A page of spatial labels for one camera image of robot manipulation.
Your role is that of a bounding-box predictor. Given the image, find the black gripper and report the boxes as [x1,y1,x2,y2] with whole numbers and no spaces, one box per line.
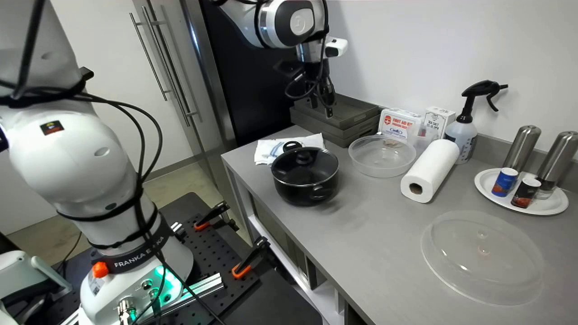
[296,41,334,117]

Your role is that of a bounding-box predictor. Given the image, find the glass lid black knob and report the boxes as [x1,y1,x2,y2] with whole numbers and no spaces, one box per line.
[271,141,339,188]

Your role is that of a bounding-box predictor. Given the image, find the black cooking pot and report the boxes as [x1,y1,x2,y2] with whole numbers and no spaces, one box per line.
[271,141,339,206]

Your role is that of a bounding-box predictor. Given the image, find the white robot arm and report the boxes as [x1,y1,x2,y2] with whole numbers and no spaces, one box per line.
[0,0,198,325]

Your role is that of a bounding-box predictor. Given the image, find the dark grey tray box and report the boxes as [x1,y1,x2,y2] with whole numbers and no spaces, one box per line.
[289,94,381,148]

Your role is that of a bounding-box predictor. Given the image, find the black refrigerator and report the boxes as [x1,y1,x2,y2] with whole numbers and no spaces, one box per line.
[196,0,328,146]

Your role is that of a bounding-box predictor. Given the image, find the red white card box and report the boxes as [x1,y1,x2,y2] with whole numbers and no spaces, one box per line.
[377,108,422,144]

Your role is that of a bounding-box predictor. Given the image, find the white small carton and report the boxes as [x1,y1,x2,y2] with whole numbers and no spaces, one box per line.
[419,106,455,143]

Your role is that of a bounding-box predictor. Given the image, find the white paper towel roll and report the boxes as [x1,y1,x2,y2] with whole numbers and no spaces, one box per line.
[401,139,458,204]

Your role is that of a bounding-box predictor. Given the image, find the white spray bottle black trigger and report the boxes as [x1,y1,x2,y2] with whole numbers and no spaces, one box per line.
[444,79,504,162]

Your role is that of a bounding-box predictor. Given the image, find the upper orange black clamp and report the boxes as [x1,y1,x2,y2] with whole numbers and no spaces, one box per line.
[193,200,229,233]

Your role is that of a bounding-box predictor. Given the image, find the orange black clamp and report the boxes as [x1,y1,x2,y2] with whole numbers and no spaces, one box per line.
[229,236,269,280]
[193,200,229,233]

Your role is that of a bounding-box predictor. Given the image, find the lower orange black clamp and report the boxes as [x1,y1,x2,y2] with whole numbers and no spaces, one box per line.
[229,236,269,280]

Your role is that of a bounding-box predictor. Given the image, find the blue white small jar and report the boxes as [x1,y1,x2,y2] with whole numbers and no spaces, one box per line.
[491,168,518,197]

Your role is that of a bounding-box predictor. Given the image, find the black perforated robot table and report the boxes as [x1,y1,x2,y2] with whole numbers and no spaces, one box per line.
[34,191,321,325]

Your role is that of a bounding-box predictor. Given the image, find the left steel shaker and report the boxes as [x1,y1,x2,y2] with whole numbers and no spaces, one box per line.
[502,124,541,171]

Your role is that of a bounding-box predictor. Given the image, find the steel shaker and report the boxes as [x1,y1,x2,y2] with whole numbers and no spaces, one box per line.
[538,130,578,186]
[502,124,541,171]

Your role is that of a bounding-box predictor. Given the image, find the dark red small jar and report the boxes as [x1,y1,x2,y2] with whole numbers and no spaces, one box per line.
[511,175,541,208]

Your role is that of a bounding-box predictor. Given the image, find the right steel shaker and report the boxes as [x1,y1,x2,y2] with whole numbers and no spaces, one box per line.
[538,130,578,186]

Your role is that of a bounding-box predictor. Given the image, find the white plate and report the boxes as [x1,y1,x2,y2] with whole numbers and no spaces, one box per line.
[473,168,569,217]

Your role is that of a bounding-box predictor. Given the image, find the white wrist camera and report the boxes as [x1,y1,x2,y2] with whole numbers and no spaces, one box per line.
[325,38,348,58]

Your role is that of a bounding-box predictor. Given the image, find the steel door handle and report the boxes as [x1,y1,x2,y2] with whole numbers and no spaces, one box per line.
[131,0,196,126]

